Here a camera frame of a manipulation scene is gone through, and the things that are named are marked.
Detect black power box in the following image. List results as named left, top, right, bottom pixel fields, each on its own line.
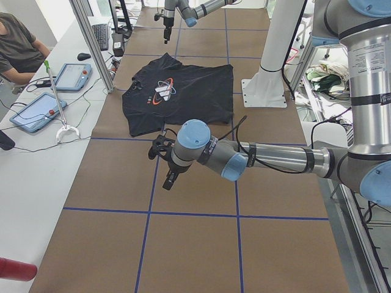
left=111, top=33, right=125, bottom=57

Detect pile of clothes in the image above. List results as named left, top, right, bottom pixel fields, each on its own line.
left=305, top=60, right=350, bottom=97

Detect black keyboard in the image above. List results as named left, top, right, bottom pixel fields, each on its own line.
left=91, top=24, right=109, bottom=51

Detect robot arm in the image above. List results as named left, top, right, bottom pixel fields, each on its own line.
left=163, top=1, right=390, bottom=206
left=154, top=0, right=236, bottom=44

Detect seated person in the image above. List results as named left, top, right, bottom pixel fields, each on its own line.
left=1, top=12, right=50, bottom=85

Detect far blue teach pendant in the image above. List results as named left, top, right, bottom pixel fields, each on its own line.
left=54, top=63, right=92, bottom=92

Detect red cylinder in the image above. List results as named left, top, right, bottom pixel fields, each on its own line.
left=1, top=258, right=37, bottom=281

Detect reacher grabber stick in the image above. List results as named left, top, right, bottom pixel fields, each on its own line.
left=43, top=60, right=81, bottom=143

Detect aluminium frame post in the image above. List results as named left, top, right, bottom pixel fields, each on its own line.
left=69, top=0, right=114, bottom=93

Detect black graphic t-shirt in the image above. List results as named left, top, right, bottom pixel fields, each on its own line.
left=122, top=53, right=233, bottom=137

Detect black computer mouse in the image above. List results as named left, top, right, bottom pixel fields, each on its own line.
left=77, top=52, right=91, bottom=61

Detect near blue teach pendant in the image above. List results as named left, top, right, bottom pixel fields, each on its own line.
left=9, top=93, right=59, bottom=133

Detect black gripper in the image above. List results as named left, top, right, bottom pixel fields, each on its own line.
left=163, top=16, right=173, bottom=44
left=163, top=159, right=187, bottom=190

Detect blue teach pendant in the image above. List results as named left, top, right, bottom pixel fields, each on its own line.
left=9, top=93, right=59, bottom=133
left=54, top=63, right=92, bottom=92

